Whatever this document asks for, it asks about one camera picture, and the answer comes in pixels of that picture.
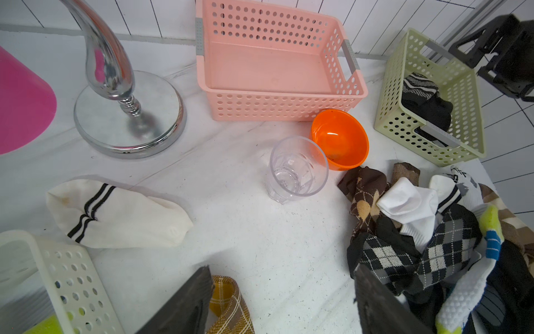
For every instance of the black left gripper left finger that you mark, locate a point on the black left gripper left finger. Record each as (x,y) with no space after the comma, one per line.
(187,310)

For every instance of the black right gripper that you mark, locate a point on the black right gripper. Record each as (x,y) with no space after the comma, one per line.
(510,41)

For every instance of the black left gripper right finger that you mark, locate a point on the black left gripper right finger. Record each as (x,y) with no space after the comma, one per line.
(379,310)

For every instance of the brown yellow plaid sock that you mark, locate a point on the brown yellow plaid sock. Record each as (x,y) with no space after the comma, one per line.
(230,308)

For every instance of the white sock with black leaves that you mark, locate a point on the white sock with black leaves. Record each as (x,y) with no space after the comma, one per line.
(456,187)

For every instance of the white blue yellow sock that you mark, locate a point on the white blue yellow sock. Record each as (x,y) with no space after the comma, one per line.
(51,325)

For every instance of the black white striped sock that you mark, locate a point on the black white striped sock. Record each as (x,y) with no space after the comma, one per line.
(418,89)

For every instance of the green perforated plastic basket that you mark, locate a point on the green perforated plastic basket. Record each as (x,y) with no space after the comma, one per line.
(457,84)

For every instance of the white perforated plastic basket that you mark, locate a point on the white perforated plastic basket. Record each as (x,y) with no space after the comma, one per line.
(42,279)

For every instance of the pink perforated plastic basket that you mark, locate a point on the pink perforated plastic basket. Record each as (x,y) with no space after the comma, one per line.
(264,62)

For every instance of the white sock neon yellow toe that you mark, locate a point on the white sock neon yellow toe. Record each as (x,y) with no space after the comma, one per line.
(469,290)

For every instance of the black grey argyle sock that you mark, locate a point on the black grey argyle sock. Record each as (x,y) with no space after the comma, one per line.
(400,267)

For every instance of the plain white ankle sock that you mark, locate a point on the plain white ankle sock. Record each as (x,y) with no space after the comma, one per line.
(414,208)

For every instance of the brown argyle sock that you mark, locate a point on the brown argyle sock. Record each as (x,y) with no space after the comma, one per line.
(364,186)

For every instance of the black sock blue squares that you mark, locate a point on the black sock blue squares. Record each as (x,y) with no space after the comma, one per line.
(507,303)

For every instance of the cream sock with black stripes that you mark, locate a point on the cream sock with black stripes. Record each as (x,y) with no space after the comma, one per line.
(103,216)

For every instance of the brown tan striped sock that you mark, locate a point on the brown tan striped sock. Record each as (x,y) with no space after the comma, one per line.
(514,229)

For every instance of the clear plastic cup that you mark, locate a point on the clear plastic cup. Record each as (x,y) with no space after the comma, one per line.
(298,169)

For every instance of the orange plastic bowl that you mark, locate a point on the orange plastic bowl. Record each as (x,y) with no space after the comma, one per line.
(342,139)

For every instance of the chrome glass holder stand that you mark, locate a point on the chrome glass holder stand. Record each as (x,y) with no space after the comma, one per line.
(122,113)

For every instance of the pink plastic wine glass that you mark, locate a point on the pink plastic wine glass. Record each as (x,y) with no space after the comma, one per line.
(28,104)

